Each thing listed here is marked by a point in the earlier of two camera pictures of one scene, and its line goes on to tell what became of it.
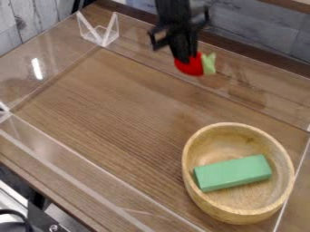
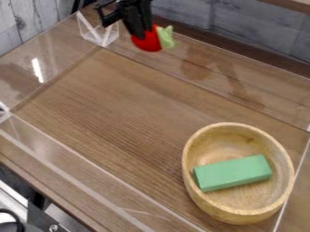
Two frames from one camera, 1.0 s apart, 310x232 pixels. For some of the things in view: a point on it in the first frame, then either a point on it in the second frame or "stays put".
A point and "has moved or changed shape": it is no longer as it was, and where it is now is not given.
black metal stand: (27, 211) stays put
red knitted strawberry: (193, 68) has moved or changed shape
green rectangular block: (233, 172) stays put
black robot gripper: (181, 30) to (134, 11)
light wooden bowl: (238, 172) stays put
